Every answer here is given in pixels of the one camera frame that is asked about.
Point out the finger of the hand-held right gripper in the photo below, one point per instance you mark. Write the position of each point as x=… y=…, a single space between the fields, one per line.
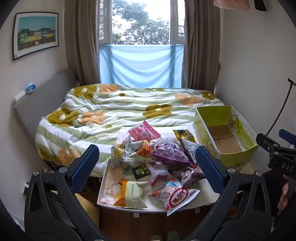
x=286 y=135
x=266 y=141

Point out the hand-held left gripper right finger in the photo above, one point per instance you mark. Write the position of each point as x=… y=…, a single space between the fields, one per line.
x=209 y=171

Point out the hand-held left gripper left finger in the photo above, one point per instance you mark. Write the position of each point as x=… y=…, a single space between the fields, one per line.
x=85 y=169

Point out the dark maroon snack packet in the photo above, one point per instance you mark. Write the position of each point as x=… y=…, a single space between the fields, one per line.
x=192 y=172

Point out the green cardboard box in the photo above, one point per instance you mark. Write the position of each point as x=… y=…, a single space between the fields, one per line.
x=245 y=136

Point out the white floral tray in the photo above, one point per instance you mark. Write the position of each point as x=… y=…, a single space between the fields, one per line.
x=111 y=185

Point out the pale blue snack packet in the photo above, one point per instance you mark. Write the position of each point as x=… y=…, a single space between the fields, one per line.
x=119 y=151

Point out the red white snack packet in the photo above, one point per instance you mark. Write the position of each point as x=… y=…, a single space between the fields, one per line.
x=179 y=199

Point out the red blue snack packet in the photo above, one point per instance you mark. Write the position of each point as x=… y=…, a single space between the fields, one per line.
x=166 y=188

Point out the orange white snack packet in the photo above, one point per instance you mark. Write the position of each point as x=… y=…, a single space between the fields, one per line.
x=130 y=192

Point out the orange chips packet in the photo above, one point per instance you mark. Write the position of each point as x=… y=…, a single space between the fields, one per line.
x=144 y=149

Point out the person's right hand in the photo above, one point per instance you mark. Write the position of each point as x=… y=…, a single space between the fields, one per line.
x=284 y=194

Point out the silver white snack packet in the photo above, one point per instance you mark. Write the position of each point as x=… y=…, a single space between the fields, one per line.
x=190 y=150

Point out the purple snack packet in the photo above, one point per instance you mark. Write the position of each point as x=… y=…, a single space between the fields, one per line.
x=171 y=153

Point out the gold black snack packet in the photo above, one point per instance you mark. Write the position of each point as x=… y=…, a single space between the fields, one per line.
x=182 y=134

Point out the pink white snack packet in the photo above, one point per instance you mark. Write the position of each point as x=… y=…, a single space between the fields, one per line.
x=157 y=172

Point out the dark green small packet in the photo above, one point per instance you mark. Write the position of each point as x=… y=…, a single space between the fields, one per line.
x=140 y=172

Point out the pile of snack packets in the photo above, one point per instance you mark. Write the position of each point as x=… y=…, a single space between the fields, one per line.
x=166 y=133

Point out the green striped floral blanket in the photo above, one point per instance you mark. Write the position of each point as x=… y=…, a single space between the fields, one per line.
x=115 y=109

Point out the grey green slipper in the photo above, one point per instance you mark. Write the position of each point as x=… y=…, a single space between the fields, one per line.
x=157 y=235
x=173 y=235

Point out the grey headboard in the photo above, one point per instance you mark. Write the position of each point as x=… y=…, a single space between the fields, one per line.
x=44 y=97

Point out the blue white tube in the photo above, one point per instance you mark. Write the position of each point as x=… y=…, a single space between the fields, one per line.
x=31 y=88

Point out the small white box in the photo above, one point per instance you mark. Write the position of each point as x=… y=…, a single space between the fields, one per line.
x=20 y=95

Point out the brown curtain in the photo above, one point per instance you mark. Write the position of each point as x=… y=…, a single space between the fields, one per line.
x=81 y=41
x=201 y=46

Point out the light blue cloth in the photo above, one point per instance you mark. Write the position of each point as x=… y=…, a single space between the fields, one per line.
x=141 y=67

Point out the dark hanging object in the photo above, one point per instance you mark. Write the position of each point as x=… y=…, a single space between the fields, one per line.
x=261 y=4

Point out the pink hanging cloth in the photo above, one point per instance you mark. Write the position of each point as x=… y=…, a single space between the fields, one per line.
x=231 y=4

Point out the framed town picture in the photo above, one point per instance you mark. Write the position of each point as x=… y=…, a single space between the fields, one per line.
x=34 y=34

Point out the white frame window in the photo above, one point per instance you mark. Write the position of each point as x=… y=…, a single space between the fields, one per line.
x=141 y=23

